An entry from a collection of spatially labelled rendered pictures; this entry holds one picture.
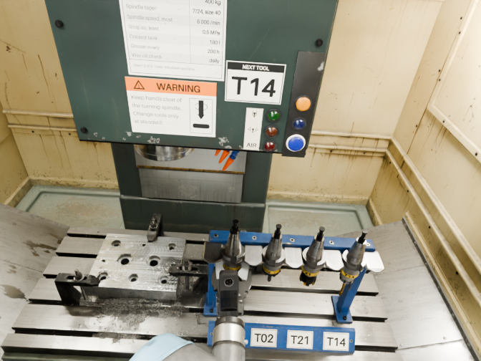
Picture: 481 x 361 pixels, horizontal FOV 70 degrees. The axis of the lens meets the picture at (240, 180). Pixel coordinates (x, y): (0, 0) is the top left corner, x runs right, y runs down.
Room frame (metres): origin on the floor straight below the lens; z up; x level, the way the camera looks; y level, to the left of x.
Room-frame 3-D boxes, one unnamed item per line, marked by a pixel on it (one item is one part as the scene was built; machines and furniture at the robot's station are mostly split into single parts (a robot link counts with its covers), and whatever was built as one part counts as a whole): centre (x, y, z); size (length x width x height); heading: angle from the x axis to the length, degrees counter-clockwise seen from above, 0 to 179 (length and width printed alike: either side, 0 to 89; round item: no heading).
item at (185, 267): (0.73, 0.15, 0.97); 0.13 x 0.03 x 0.15; 92
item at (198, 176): (1.21, 0.22, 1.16); 0.48 x 0.05 x 0.51; 92
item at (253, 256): (0.63, -0.05, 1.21); 0.07 x 0.05 x 0.01; 2
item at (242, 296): (0.50, 0.00, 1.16); 0.12 x 0.08 x 0.09; 2
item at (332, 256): (0.64, -0.27, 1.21); 0.07 x 0.05 x 0.01; 2
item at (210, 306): (0.68, 0.06, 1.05); 0.10 x 0.05 x 0.30; 2
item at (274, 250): (0.63, -0.11, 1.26); 0.04 x 0.04 x 0.07
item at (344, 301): (0.69, -0.38, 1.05); 0.10 x 0.05 x 0.30; 2
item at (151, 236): (0.91, 0.31, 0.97); 0.13 x 0.03 x 0.15; 2
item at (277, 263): (0.63, -0.11, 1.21); 0.06 x 0.06 x 0.03
